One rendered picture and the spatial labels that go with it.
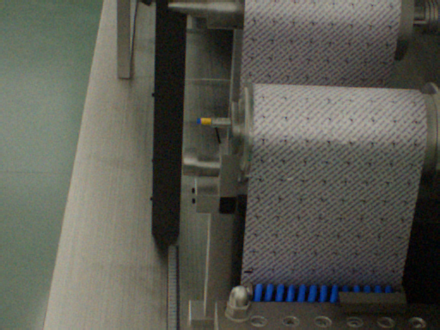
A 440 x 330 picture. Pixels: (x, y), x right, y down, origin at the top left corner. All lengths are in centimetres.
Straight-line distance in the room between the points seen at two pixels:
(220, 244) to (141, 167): 54
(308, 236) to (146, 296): 35
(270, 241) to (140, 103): 93
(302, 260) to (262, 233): 8
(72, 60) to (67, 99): 45
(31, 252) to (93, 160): 138
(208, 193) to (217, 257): 11
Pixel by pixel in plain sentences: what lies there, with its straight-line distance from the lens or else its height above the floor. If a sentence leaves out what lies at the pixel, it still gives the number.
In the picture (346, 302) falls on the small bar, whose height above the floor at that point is 105.
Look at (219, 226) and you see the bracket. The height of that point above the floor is 108.
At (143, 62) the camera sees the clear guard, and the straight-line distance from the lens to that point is 233.
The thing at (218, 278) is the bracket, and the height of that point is 98.
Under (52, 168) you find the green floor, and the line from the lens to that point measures 382.
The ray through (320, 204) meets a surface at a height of 117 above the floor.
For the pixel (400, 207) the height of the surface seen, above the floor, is 117.
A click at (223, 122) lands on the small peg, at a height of 127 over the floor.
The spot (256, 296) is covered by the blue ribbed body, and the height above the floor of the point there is 103.
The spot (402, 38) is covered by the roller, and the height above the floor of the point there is 132.
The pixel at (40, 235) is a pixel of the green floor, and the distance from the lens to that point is 340.
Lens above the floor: 183
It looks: 30 degrees down
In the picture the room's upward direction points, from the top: 5 degrees clockwise
